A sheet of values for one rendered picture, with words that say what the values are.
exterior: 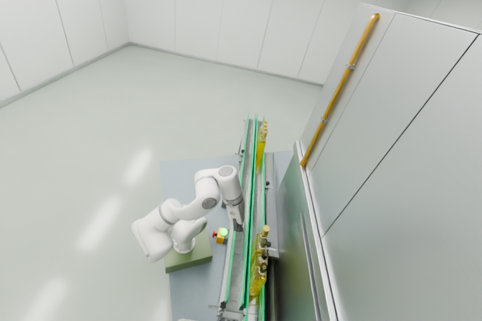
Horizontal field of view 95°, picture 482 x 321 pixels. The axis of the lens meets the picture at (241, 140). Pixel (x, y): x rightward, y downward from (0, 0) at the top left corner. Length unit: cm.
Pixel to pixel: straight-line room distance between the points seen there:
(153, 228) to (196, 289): 69
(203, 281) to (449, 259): 118
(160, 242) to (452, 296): 72
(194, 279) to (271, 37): 582
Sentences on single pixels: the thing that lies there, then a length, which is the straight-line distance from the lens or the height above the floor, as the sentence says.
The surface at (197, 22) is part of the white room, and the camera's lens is 658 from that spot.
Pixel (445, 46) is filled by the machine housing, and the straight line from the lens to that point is 67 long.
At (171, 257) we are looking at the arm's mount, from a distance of 144.
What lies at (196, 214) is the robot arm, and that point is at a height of 152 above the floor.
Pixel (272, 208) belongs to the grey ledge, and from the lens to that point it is 164.
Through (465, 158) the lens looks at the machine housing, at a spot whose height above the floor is 195.
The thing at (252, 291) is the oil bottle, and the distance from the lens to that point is 131.
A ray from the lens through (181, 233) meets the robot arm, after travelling 110.
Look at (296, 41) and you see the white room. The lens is 650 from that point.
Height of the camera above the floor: 213
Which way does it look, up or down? 36 degrees down
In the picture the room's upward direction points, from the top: 13 degrees clockwise
